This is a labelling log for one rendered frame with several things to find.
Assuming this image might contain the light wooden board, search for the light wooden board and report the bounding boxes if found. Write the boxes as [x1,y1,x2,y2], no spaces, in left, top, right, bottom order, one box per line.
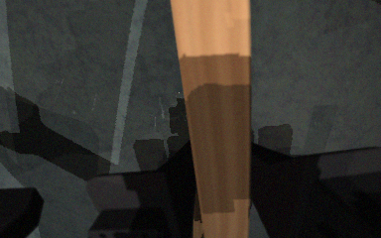
[171,0,251,238]

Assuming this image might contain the wooden post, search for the wooden post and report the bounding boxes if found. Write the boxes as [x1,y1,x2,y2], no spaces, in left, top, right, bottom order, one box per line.
[193,193,204,238]

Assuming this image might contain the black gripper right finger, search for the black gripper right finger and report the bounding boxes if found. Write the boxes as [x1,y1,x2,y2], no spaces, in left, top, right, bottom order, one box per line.
[250,142,381,238]

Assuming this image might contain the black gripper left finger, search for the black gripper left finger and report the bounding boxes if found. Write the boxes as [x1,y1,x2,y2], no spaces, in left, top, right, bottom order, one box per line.
[86,139,196,238]

